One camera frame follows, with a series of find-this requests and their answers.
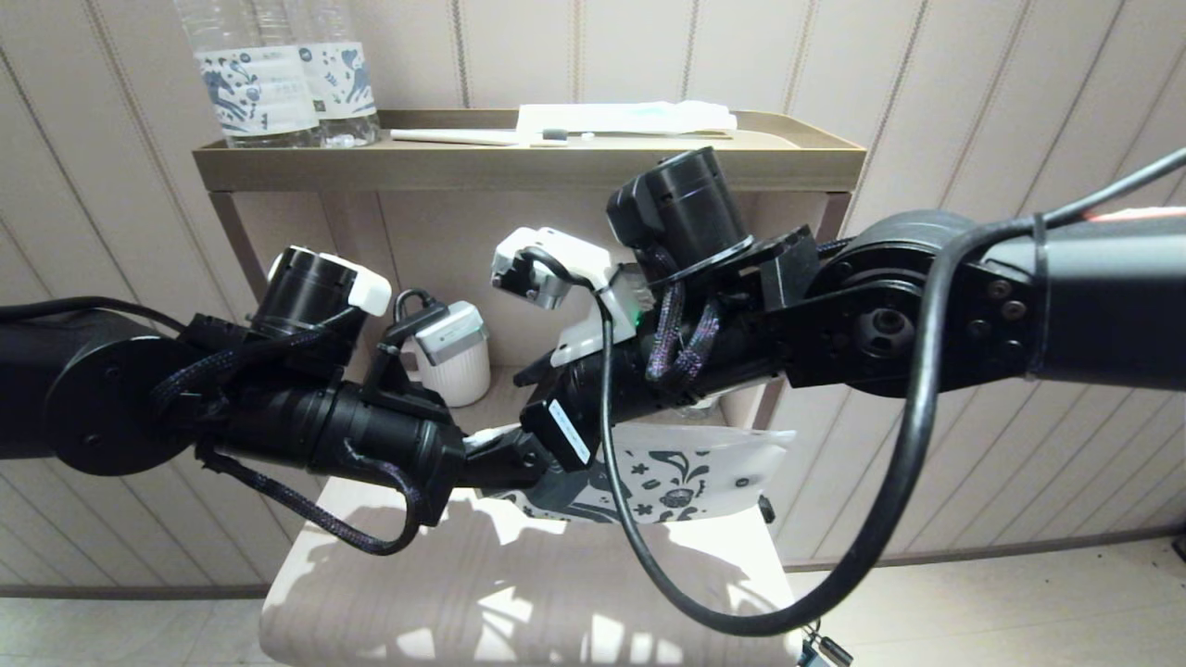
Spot white blue horse pouch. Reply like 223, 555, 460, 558
463, 422, 798, 525

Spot white ribbed mug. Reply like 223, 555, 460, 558
408, 301, 492, 409

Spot brown open shelf cabinet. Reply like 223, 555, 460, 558
193, 109, 868, 464

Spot white toothbrush dark bristles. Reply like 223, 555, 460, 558
389, 128, 596, 149

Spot white blue packet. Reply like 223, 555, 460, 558
515, 101, 739, 138

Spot large water bottle horse label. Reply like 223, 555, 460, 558
174, 0, 323, 149
287, 0, 381, 147

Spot braided black right arm cable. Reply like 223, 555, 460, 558
644, 245, 724, 383

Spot braided black arm cable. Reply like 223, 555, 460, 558
153, 329, 427, 557
644, 245, 724, 383

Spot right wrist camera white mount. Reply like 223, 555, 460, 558
491, 227, 650, 369

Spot braided black left arm cable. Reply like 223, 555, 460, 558
153, 329, 427, 557

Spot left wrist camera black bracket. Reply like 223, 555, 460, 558
371, 289, 489, 418

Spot left camera smooth black cable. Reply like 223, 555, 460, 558
0, 289, 436, 334

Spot black connector with wires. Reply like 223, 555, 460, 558
797, 621, 855, 667

